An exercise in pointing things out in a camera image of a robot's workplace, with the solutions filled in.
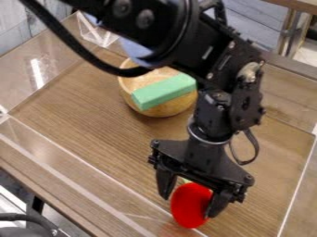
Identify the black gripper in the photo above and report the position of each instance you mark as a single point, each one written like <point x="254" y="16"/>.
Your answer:
<point x="198" y="159"/>

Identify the red plush fruit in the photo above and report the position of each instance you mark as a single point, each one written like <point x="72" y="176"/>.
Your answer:
<point x="189" y="205"/>

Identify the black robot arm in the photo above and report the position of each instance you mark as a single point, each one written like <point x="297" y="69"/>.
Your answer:
<point x="183" y="34"/>

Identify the wooden bowl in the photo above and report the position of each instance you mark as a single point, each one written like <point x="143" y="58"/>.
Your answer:
<point x="167" y="109"/>

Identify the green foam block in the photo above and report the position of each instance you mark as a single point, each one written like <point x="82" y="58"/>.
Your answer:
<point x="162" y="91"/>

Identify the clear acrylic corner stand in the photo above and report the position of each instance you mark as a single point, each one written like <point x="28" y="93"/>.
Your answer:
<point x="92" y="33"/>

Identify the clear acrylic tray wall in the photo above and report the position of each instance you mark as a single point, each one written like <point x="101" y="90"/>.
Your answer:
<point x="105" y="207"/>

